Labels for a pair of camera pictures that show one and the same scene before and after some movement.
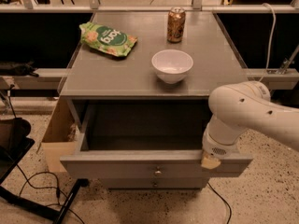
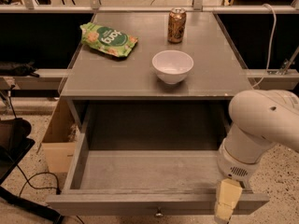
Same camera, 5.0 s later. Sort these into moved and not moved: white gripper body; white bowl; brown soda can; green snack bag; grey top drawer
Moved: white gripper body; grey top drawer
Not moved: white bowl; brown soda can; green snack bag
